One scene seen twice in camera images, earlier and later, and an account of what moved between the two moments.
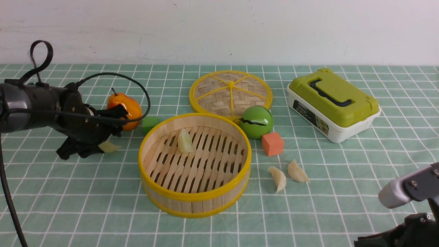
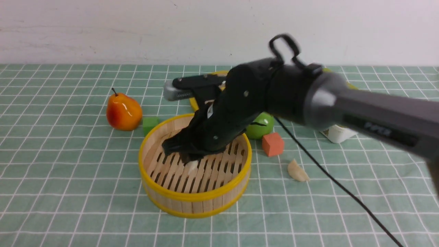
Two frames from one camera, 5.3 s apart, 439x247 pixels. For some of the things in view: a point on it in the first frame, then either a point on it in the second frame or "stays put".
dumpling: (296, 173) stays put
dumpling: (279, 178) to (191, 165)
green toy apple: (256, 121) stays put
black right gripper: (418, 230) to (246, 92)
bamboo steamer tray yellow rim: (210, 179) stays put
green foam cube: (148, 123) stays put
